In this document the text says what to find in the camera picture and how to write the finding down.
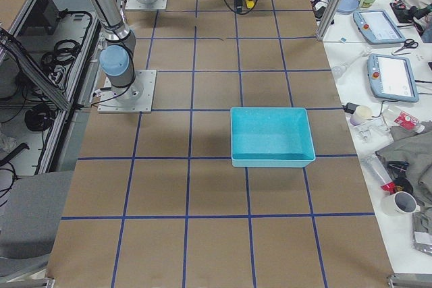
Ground light blue plate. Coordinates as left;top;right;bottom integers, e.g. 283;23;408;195
337;0;359;15

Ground upper teach pendant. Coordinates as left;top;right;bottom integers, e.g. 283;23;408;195
352;9;406;45

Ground white mug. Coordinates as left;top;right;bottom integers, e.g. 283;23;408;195
381;192;421;216

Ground teach pendant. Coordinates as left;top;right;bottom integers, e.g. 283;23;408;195
367;53;419;103
352;9;406;45

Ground yellow beetle toy car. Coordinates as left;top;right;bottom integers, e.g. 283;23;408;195
244;0;255;10

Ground turquoise plastic bin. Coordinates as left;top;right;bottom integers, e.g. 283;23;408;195
230;107;316;168

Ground black scissors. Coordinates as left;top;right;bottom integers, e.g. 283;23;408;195
391;38;419;55

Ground lower teach pendant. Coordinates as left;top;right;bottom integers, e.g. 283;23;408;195
367;53;419;103

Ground grey chair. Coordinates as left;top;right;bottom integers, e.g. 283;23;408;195
1;171;74;282

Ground grey cloth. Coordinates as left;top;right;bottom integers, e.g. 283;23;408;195
375;121;431;234

